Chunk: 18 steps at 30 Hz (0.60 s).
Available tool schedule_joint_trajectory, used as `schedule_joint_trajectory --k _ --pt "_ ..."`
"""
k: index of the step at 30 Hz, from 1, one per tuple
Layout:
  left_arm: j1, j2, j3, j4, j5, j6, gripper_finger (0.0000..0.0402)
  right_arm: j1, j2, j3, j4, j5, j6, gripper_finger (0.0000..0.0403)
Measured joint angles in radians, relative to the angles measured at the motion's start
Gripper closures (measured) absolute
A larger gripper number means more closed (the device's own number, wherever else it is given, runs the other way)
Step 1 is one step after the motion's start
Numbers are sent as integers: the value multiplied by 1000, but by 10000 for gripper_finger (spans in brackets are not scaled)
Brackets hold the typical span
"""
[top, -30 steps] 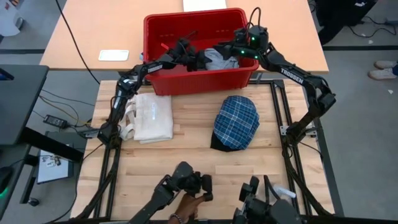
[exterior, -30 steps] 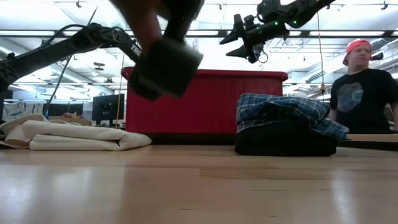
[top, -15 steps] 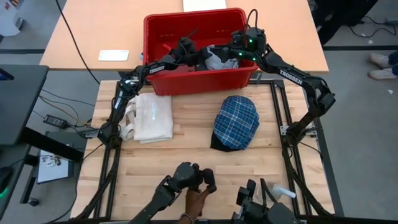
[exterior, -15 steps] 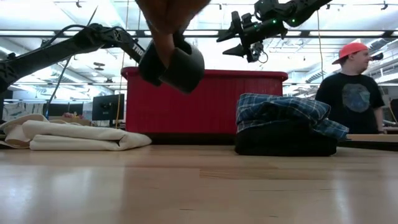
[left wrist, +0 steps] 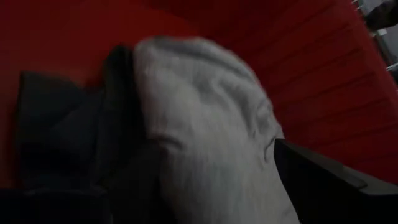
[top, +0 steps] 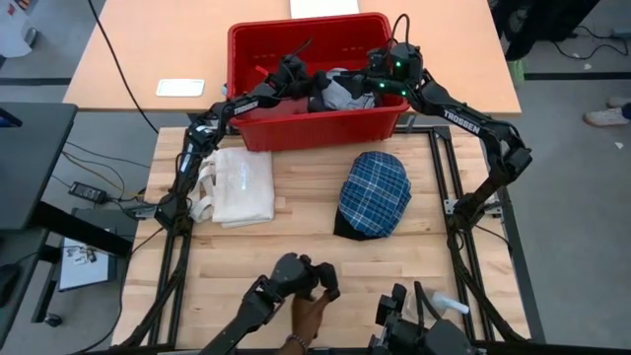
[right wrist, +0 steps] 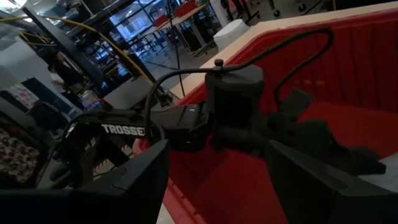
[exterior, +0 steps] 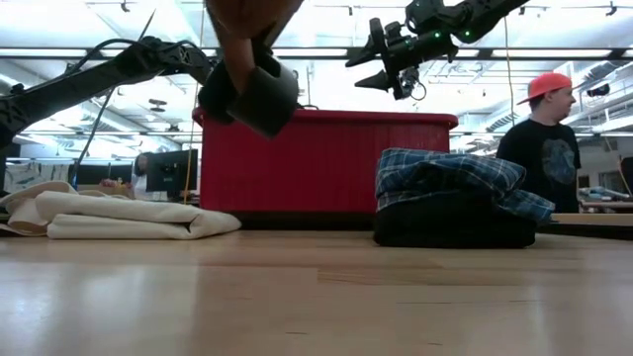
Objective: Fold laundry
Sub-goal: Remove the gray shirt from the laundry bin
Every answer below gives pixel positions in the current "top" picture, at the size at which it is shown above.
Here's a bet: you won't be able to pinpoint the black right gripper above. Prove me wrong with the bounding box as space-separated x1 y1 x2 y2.
344 72 421 100

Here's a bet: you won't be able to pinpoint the grey shorts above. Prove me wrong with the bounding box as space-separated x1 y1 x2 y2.
308 67 384 113

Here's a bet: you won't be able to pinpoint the blue plaid shorts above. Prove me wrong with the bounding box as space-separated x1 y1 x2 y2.
338 150 413 239

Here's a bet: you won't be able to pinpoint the red plastic bin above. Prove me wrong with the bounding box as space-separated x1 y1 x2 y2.
226 12 412 152

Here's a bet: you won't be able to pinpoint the tan wooden table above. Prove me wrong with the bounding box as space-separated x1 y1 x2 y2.
62 0 523 117

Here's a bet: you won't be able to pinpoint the white folded tote bag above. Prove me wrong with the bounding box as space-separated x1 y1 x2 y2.
189 146 276 229

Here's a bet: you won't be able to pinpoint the black equipment case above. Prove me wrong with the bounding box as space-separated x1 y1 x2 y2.
492 0 600 61

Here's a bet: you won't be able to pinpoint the person's hand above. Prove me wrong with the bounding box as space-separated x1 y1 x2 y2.
278 290 330 355

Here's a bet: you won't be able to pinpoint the black power adapter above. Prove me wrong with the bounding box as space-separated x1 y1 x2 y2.
67 180 109 205

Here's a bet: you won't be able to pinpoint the black desk base beam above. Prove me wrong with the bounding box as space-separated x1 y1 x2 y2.
29 200 134 257

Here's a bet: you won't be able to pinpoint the black desk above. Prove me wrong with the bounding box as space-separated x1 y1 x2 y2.
0 102 79 232

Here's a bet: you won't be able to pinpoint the white printed paper sheet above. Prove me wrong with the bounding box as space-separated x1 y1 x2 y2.
57 238 118 293

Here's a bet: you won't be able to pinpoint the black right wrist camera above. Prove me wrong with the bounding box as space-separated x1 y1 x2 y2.
367 47 390 73

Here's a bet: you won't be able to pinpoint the black hanging cable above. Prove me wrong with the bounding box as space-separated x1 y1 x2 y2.
87 0 160 135

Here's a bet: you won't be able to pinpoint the beaded bracelet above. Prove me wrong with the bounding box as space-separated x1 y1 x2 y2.
284 332 310 350

